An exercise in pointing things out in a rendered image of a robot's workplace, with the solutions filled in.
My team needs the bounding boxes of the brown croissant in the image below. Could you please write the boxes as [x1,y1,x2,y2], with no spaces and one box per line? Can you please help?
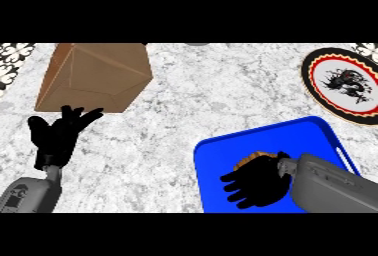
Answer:
[232,151,281,172]

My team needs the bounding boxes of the black white patterned tile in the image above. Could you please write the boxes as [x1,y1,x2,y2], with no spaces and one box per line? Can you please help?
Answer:
[0,43,37,92]

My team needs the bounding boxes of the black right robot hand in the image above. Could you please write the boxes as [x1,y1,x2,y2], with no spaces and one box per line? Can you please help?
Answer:
[219,150,294,210]

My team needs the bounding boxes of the brown cardboard box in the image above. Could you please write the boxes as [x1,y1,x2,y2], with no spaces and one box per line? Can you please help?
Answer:
[34,43,156,114]

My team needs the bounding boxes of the blue tray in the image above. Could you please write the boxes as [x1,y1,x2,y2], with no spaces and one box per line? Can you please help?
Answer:
[192,115,364,214]

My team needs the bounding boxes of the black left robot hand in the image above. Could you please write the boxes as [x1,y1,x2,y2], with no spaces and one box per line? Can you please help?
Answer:
[27,105,105,171]

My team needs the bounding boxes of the plate with dragon print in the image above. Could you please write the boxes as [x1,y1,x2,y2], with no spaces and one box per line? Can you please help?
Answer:
[300,47,378,126]

